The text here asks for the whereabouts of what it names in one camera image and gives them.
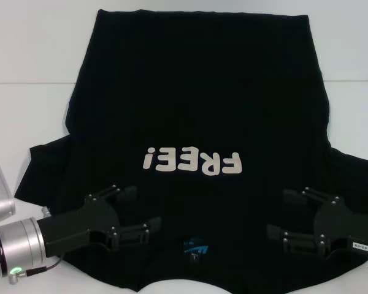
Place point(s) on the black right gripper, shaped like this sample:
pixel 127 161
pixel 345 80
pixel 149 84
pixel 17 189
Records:
pixel 332 223

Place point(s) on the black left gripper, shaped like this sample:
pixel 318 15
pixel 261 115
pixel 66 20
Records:
pixel 95 219

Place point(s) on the black shirt with FREE print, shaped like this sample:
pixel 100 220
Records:
pixel 184 92

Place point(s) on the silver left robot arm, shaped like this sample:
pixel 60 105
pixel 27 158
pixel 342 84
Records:
pixel 15 245

